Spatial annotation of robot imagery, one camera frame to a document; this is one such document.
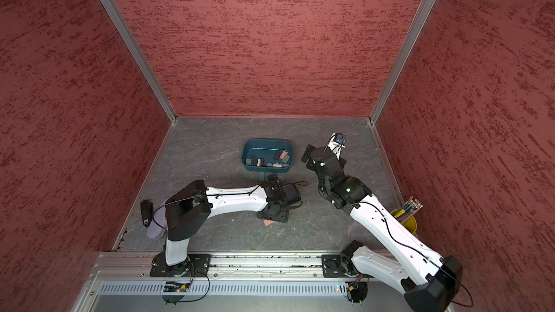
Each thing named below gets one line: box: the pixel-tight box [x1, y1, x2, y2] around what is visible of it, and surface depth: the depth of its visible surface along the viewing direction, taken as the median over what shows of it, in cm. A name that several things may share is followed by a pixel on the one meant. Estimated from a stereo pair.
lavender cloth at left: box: [146, 215, 168, 240], surface depth 81 cm
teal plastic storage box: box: [241, 137, 294, 174], surface depth 105 cm
